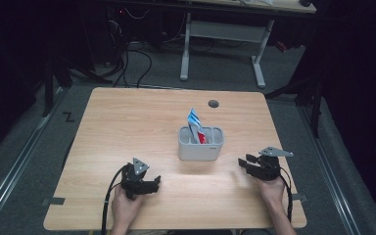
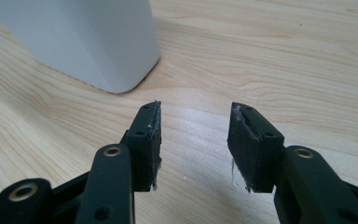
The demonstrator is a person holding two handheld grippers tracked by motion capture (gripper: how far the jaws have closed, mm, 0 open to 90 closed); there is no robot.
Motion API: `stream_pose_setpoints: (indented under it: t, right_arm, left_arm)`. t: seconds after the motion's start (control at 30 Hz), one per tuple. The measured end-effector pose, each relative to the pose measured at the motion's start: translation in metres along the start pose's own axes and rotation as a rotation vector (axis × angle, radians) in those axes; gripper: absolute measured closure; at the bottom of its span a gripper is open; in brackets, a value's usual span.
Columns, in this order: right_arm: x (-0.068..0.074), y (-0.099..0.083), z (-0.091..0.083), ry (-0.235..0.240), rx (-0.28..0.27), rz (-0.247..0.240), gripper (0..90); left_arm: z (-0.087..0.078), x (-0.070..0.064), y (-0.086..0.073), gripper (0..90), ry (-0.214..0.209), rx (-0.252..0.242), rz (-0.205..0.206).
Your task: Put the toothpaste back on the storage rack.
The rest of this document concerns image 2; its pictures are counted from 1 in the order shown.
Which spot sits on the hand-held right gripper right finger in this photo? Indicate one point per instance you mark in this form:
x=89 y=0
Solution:
x=253 y=149

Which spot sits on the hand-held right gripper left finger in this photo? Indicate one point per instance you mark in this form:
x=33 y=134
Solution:
x=144 y=146

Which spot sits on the grey plastic container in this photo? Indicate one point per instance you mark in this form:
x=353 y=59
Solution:
x=84 y=40

